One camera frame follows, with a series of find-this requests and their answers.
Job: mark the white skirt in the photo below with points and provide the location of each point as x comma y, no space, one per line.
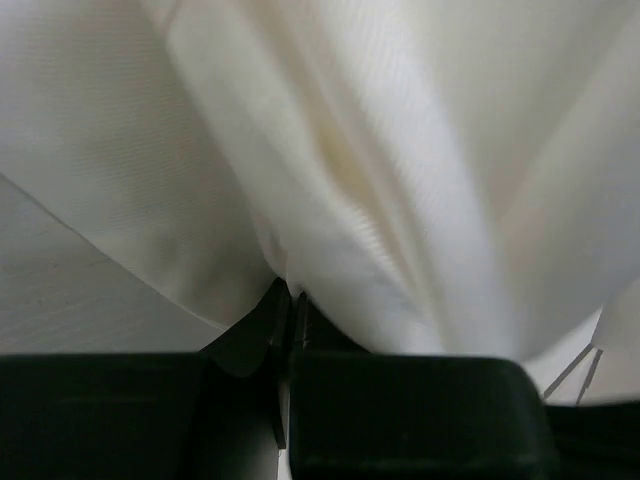
440,177

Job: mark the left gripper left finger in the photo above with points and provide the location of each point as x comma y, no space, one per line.
210,414

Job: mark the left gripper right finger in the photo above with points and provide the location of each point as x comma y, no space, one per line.
360,415

